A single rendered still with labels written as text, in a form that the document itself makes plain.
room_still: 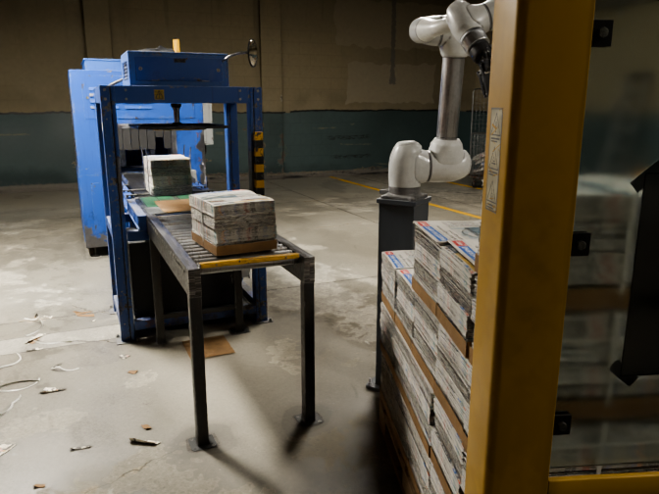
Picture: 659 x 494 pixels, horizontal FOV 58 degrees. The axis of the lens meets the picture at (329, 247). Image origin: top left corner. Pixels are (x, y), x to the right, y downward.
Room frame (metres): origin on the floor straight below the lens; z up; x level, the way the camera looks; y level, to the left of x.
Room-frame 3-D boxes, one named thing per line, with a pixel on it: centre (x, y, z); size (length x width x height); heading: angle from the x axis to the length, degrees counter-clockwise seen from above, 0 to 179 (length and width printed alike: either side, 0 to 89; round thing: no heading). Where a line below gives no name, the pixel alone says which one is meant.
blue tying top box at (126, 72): (3.95, 0.99, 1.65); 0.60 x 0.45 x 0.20; 114
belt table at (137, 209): (3.95, 0.99, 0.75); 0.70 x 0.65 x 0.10; 24
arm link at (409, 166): (2.89, -0.38, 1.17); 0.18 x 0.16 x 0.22; 98
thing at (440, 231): (1.81, -0.47, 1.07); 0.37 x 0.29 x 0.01; 97
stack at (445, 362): (1.94, -0.47, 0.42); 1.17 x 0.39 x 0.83; 5
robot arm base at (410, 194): (2.90, -0.35, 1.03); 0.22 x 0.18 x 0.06; 59
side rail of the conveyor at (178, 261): (2.91, 0.82, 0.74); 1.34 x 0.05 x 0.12; 24
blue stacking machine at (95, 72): (6.46, 2.04, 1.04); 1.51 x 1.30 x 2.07; 24
